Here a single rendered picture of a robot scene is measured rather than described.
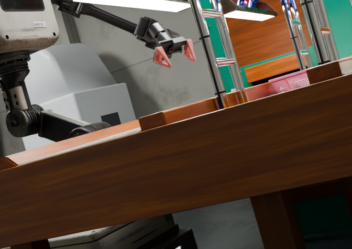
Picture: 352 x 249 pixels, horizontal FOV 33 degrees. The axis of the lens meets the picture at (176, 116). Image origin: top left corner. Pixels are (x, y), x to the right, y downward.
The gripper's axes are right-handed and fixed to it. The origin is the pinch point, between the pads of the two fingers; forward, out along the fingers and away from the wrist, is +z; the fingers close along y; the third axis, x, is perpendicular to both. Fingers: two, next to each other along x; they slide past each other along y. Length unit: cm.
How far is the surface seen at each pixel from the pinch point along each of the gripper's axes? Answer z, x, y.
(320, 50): 61, 55, 12
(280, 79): 37.0, 21.4, -7.3
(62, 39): -320, -252, -92
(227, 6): -9.6, 12.3, -21.7
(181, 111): 59, 47, 43
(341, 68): 78, 69, 28
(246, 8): -12.5, 7.0, -33.8
